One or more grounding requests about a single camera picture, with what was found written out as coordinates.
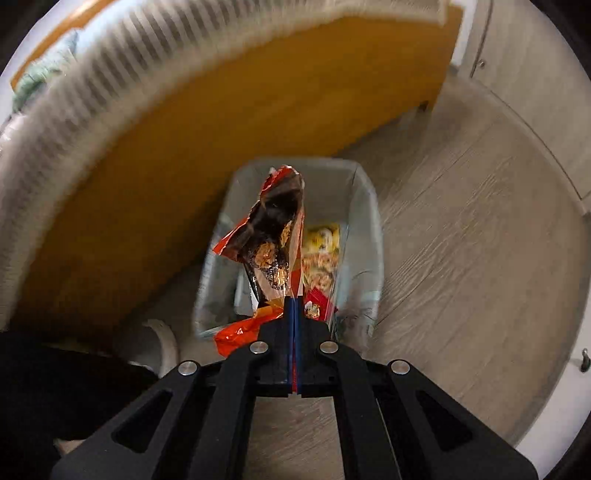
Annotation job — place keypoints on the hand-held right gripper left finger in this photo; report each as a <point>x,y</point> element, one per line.
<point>277,360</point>

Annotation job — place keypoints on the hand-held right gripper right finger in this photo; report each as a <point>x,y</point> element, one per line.
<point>311,360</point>

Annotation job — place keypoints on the yellow snack bag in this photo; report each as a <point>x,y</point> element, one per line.
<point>323,249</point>

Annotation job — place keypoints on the red orange snack wrapper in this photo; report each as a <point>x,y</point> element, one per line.
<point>272,230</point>

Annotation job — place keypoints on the white slipper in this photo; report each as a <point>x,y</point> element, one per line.
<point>152,341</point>

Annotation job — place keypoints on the person's black trousers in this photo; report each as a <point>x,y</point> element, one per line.
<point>55,387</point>

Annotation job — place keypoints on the brown checkered cloth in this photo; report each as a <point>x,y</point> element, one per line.
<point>92,110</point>

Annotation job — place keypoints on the green floral quilt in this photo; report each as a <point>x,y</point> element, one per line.
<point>41,74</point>

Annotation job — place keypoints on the wooden bed frame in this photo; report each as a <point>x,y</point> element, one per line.
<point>231,138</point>

